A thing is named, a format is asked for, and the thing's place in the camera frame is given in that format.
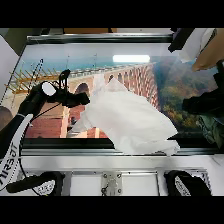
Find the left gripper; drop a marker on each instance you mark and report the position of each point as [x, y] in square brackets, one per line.
[76, 99]

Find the white long-sleeved shirt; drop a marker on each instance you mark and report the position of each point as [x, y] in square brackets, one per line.
[130, 123]

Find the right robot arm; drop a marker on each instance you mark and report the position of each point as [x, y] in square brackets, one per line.
[204, 101]

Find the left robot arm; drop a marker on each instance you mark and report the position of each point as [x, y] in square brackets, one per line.
[29, 104]

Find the yellow wooden rack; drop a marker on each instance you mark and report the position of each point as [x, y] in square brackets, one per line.
[36, 80]

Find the black garment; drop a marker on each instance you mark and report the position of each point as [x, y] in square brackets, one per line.
[180, 39]

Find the white garment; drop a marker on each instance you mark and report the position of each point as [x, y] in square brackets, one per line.
[196, 43]

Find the green garment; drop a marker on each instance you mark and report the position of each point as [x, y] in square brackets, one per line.
[211, 128]

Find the tan garment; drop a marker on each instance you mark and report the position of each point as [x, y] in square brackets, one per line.
[211, 55]

